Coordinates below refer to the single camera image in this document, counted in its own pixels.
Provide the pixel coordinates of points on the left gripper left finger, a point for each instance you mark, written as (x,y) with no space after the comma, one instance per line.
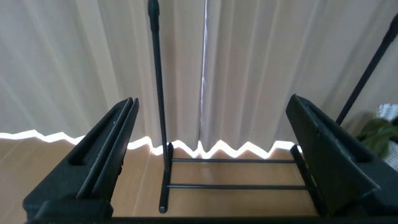
(77,174)

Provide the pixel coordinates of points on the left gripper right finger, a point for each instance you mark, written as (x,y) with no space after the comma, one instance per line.
(339,174)

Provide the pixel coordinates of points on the white laundry basket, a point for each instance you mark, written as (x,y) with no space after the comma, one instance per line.
(388,111)

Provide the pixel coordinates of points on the black clothes rack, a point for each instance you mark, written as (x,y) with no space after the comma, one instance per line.
(158,77)

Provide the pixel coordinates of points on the green garment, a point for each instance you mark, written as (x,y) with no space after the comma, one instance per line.
(376,133)

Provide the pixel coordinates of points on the beige curtain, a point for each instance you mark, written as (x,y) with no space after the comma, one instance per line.
(77,62)

